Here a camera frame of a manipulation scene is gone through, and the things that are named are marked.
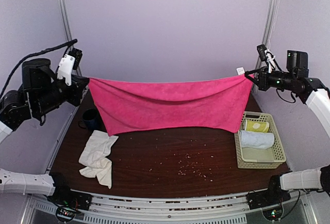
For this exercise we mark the yellow rolled towel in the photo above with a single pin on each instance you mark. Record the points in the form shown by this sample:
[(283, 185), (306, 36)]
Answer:
[(256, 126)]

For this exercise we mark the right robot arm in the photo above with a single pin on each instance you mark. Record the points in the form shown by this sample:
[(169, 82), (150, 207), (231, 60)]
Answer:
[(312, 92)]

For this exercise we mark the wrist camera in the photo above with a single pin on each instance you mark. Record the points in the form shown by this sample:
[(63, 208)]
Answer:
[(266, 56), (69, 62)]

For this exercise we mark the aluminium frame post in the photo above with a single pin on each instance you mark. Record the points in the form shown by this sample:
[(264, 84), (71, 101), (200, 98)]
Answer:
[(270, 22), (65, 20)]

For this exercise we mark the light blue rolled towel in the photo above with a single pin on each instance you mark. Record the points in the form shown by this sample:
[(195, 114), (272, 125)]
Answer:
[(256, 140)]

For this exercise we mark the right aluminium frame post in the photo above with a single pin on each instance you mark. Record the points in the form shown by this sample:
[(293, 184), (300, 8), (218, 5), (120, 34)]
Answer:
[(270, 22)]

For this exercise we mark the beige plastic basket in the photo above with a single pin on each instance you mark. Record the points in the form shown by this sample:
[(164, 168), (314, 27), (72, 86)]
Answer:
[(249, 158)]

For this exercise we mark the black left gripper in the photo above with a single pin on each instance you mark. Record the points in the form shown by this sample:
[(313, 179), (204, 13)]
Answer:
[(78, 85)]

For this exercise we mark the white crumpled towel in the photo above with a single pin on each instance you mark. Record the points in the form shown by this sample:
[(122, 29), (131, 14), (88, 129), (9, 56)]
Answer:
[(94, 158)]

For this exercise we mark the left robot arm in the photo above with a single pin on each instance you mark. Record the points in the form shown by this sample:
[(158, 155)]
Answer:
[(41, 92)]

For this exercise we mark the aluminium front rail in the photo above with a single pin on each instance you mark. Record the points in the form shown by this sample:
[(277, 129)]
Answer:
[(231, 208)]

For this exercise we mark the pink towel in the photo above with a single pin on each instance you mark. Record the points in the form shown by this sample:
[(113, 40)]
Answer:
[(128, 107)]

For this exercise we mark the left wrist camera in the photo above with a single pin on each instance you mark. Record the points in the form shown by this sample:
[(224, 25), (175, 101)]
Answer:
[(69, 62)]

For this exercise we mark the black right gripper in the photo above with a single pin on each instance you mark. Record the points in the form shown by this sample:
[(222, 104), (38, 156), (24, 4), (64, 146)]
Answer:
[(262, 81)]

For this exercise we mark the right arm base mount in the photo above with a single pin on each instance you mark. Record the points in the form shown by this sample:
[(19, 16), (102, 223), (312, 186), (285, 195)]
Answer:
[(269, 201)]

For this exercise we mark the dark blue mug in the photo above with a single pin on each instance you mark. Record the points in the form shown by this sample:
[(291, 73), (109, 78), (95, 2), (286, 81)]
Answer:
[(90, 120)]

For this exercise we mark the left aluminium frame post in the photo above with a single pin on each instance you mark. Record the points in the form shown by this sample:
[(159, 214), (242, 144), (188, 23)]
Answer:
[(65, 20)]

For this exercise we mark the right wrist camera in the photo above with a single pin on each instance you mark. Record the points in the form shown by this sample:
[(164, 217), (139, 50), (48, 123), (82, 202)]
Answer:
[(266, 56)]

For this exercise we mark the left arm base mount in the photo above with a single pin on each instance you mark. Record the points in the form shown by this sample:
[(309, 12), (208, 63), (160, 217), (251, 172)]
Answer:
[(69, 204)]

